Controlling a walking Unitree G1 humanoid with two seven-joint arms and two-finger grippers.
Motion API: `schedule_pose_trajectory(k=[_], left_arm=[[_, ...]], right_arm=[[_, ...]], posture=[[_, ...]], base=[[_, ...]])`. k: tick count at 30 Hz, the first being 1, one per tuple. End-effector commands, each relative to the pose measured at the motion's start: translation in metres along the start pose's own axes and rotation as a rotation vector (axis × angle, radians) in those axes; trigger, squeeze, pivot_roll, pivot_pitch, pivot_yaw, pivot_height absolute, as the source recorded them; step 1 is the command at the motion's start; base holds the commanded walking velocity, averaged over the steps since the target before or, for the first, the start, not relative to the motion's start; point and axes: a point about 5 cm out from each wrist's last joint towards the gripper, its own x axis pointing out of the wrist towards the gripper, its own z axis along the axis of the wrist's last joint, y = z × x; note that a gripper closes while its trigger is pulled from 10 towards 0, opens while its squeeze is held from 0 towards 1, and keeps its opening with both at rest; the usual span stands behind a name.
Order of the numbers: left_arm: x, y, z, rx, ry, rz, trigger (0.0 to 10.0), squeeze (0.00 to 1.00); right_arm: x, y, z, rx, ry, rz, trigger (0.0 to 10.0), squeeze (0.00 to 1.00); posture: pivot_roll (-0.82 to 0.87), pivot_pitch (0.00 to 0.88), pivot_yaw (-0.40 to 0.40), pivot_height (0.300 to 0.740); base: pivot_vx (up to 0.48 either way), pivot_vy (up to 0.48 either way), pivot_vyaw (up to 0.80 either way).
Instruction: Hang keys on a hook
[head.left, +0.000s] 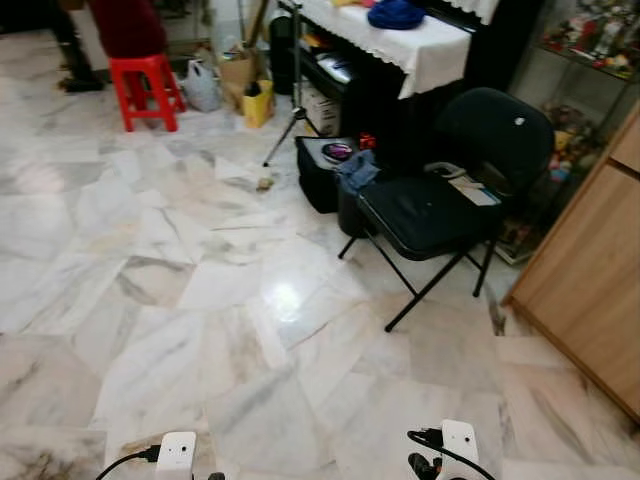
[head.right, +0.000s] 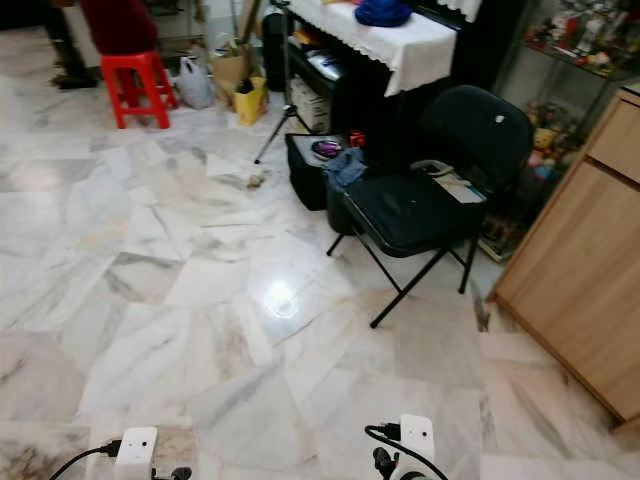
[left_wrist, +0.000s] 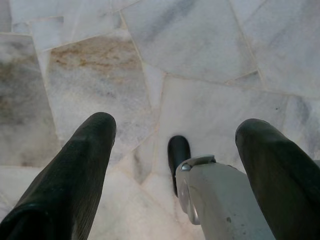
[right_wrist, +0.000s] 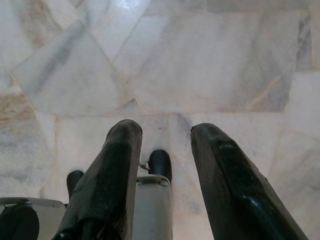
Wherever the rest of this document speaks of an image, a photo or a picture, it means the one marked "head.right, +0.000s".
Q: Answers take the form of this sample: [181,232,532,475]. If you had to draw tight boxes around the black folding chair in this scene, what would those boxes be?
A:
[325,84,535,330]

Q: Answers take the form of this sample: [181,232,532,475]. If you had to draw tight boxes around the light wooden cabinet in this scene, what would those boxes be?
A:
[486,86,640,423]

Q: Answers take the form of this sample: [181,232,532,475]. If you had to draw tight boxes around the papers on chair seat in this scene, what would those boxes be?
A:
[410,158,488,205]

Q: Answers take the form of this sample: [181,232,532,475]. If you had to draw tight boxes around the black storage bag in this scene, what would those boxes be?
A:
[284,132,363,212]

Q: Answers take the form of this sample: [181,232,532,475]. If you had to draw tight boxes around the blue denim cloth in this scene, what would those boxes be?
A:
[321,146,369,191]

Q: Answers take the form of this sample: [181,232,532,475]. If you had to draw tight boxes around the white cardboard box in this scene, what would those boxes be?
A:
[289,77,333,135]

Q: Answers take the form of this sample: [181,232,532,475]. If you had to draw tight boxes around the yellow bag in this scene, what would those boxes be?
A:
[232,77,269,128]

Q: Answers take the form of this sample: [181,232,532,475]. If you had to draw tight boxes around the white plastic bag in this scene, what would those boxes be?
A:
[174,56,215,110]

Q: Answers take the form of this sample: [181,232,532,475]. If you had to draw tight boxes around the red plastic stool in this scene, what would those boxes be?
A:
[99,49,180,130]

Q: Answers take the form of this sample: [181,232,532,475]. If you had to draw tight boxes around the black tripod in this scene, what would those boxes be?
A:
[252,0,309,166]

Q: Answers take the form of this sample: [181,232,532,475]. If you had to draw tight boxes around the brown paper bag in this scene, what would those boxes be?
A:
[209,41,252,103]

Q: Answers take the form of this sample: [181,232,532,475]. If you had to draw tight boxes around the blue crumpled cloth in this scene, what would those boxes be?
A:
[353,0,414,28]

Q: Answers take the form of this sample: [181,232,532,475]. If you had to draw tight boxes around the person in dark red clothes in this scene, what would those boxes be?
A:
[77,0,160,56]

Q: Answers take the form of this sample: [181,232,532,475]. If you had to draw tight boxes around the glass display cabinet with figurines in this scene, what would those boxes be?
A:
[478,0,640,264]

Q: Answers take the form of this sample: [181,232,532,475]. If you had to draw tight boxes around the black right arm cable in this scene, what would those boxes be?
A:
[365,423,451,480]

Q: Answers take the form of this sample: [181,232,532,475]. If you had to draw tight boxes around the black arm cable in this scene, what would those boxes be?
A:
[48,440,125,480]
[365,423,451,480]

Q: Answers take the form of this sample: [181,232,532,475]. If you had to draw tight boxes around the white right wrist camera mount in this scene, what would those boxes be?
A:
[398,414,437,480]

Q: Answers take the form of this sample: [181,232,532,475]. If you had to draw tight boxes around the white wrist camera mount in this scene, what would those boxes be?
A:
[114,427,159,480]
[398,414,437,480]

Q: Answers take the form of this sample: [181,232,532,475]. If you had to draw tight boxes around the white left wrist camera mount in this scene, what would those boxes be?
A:
[114,427,159,480]

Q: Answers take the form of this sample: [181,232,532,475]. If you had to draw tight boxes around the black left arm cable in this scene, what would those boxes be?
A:
[48,440,125,480]

